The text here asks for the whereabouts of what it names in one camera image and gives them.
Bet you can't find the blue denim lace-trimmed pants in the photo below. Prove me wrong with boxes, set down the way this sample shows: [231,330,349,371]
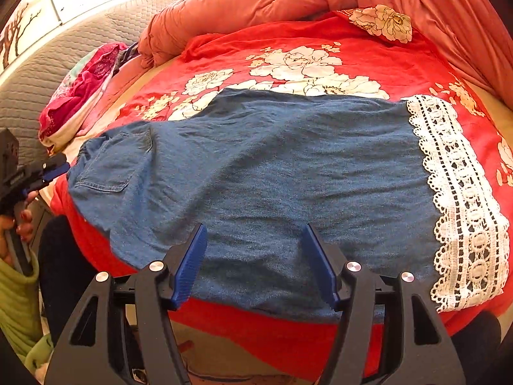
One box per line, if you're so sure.
[67,89,509,323]

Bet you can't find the person's left hand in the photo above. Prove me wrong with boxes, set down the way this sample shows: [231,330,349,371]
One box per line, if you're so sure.
[1,191,38,276]

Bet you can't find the beige bed sheet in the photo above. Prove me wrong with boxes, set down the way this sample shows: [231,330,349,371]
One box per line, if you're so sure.
[42,56,173,163]

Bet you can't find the pink floral pillow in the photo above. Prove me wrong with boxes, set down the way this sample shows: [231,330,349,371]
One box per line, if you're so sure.
[38,42,128,150]

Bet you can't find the grey quilted headboard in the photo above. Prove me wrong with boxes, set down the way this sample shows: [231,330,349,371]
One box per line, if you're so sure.
[1,0,177,164]

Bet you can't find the light pink folded cloth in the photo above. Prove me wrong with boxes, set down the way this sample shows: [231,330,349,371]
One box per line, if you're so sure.
[77,56,153,136]

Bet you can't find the red floral blanket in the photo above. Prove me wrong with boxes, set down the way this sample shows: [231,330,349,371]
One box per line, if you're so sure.
[40,10,512,384]

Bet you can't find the salmon pink duvet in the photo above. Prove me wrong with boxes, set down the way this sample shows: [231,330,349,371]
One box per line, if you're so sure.
[138,0,512,106]

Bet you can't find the flowering branch wall painting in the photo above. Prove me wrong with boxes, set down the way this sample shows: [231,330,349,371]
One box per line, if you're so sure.
[1,0,59,71]

